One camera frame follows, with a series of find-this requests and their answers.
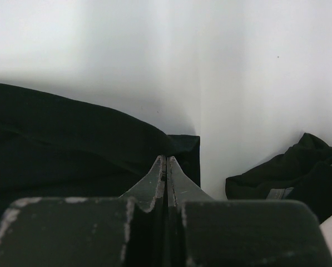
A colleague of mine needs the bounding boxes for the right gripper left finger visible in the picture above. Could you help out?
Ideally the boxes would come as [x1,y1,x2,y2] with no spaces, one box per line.
[0,156,166,266]

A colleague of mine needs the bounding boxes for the black t-shirt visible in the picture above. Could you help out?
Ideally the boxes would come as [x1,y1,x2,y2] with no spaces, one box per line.
[225,133,332,222]
[0,83,200,218]

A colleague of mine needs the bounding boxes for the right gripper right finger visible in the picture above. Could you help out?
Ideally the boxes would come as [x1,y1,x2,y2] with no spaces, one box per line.
[167,157,332,266]

